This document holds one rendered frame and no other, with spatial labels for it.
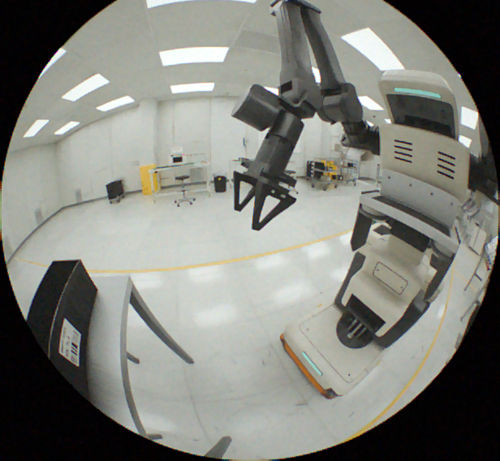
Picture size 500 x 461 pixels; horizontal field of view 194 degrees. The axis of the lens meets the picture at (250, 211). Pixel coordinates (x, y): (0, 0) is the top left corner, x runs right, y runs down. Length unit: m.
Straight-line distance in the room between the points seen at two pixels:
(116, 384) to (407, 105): 0.77
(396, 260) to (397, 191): 0.18
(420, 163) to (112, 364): 0.74
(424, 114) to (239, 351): 1.33
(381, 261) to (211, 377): 1.05
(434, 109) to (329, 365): 0.98
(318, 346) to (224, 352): 0.59
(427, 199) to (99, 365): 0.74
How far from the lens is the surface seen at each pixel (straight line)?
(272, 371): 1.14
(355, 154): 0.49
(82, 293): 0.49
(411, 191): 0.39
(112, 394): 0.41
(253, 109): 0.26
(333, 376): 0.92
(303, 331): 0.95
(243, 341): 1.20
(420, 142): 0.41
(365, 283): 0.51
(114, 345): 0.42
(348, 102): 0.39
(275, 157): 0.27
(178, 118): 5.57
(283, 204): 0.25
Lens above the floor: 1.11
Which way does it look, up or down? 22 degrees down
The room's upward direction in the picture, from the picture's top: straight up
